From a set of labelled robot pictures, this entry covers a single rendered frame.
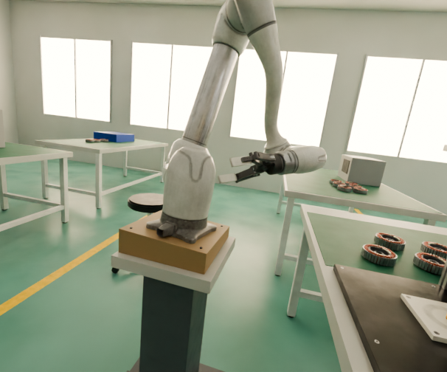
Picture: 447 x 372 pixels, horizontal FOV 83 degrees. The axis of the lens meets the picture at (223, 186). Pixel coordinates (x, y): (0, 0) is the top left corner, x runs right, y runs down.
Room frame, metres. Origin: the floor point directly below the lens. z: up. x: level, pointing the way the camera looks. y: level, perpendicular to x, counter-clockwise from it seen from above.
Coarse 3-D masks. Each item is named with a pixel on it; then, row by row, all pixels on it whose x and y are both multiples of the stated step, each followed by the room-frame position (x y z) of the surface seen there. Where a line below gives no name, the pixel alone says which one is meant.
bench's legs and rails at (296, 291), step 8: (304, 232) 1.45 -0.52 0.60; (304, 240) 1.45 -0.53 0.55; (304, 248) 1.45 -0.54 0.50; (304, 256) 1.44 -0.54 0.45; (296, 264) 1.49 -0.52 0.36; (304, 264) 1.44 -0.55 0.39; (296, 272) 1.45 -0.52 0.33; (296, 280) 1.45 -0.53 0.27; (296, 288) 1.45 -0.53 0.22; (296, 296) 1.44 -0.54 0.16; (304, 296) 1.44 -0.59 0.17; (312, 296) 1.43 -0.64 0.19; (320, 296) 1.42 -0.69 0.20; (288, 304) 1.48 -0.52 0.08; (296, 304) 1.44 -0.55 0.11; (288, 312) 1.45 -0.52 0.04
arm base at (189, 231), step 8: (168, 216) 0.75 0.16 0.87; (152, 224) 0.76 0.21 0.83; (160, 224) 0.76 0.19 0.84; (168, 224) 0.73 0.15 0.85; (176, 224) 0.74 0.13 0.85; (184, 224) 0.74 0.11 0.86; (192, 224) 0.75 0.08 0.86; (200, 224) 0.76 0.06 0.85; (208, 224) 0.84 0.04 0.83; (160, 232) 0.72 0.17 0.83; (168, 232) 0.71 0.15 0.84; (176, 232) 0.73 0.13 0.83; (184, 232) 0.73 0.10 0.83; (192, 232) 0.73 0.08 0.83; (200, 232) 0.76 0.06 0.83; (208, 232) 0.81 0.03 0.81; (184, 240) 0.71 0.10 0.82; (192, 240) 0.70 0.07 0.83
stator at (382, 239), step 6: (378, 234) 1.04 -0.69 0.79; (384, 234) 1.06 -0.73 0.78; (378, 240) 1.01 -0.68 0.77; (384, 240) 0.99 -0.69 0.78; (390, 240) 1.03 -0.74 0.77; (396, 240) 1.03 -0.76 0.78; (402, 240) 1.01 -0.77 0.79; (384, 246) 0.99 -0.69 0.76; (390, 246) 0.97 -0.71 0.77; (396, 246) 0.97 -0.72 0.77; (402, 246) 0.97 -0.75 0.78
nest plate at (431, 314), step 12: (408, 300) 0.59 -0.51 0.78; (420, 300) 0.59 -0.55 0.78; (432, 300) 0.60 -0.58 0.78; (420, 312) 0.54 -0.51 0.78; (432, 312) 0.55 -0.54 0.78; (444, 312) 0.55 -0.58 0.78; (420, 324) 0.51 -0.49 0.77; (432, 324) 0.51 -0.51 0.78; (444, 324) 0.51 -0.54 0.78; (432, 336) 0.47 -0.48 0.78; (444, 336) 0.47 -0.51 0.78
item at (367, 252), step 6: (366, 246) 0.90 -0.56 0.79; (372, 246) 0.91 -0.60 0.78; (378, 246) 0.92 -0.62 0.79; (366, 252) 0.86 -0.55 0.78; (372, 252) 0.85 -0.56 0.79; (378, 252) 0.89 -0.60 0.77; (384, 252) 0.89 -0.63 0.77; (390, 252) 0.86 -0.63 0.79; (366, 258) 0.86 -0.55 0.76; (372, 258) 0.84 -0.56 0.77; (378, 258) 0.83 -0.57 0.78; (384, 258) 0.82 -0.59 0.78; (390, 258) 0.82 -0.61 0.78; (396, 258) 0.83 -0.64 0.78; (384, 264) 0.82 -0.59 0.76; (390, 264) 0.82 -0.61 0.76
